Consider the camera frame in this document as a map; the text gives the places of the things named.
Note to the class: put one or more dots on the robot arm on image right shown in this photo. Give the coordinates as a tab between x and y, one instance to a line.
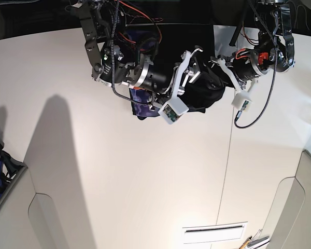
274	48

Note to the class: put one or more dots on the grey bin with blue items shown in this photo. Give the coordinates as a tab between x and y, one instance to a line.
11	171

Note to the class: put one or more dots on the black ruler strip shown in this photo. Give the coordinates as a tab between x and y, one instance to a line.
214	229

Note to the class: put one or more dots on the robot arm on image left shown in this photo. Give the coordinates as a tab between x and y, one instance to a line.
111	30

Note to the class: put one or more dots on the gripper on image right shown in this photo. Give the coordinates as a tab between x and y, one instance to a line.
243	64

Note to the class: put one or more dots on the yellow pencil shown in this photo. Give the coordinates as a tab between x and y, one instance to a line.
243	246

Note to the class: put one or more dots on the black T-shirt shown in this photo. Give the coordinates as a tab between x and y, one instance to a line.
176	46

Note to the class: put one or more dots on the white camera box image right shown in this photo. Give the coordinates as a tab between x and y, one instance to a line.
241	101

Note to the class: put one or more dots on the white camera box image left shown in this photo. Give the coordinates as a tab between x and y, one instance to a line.
172	110

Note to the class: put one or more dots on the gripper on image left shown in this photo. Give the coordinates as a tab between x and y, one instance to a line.
193	83

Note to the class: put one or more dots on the white camera box image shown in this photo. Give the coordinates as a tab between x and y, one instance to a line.
172	110
241	101

